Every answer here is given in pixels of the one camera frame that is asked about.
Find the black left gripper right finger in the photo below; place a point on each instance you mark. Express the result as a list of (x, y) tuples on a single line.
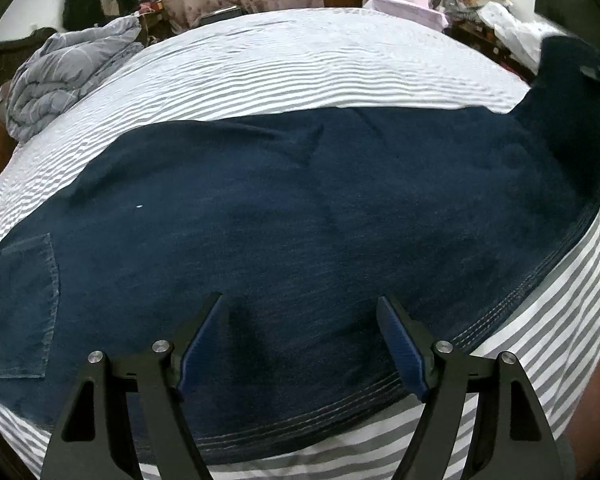
[(510, 438)]

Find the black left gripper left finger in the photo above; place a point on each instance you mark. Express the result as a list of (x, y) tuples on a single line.
[(93, 438)]

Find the dark blue denim jeans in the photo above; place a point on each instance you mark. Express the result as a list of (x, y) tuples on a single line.
[(301, 221)]

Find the white dotted cloth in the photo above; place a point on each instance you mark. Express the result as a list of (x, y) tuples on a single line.
[(522, 39)]

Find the lilac folded cloth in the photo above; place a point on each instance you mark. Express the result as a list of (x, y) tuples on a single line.
[(411, 12)]

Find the grey white striped bed sheet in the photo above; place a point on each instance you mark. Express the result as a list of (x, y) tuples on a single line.
[(296, 59)]

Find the grey rolled blanket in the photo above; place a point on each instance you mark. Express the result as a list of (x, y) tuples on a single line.
[(66, 69)]

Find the dark wooden headboard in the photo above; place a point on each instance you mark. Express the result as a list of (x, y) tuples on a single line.
[(15, 52)]

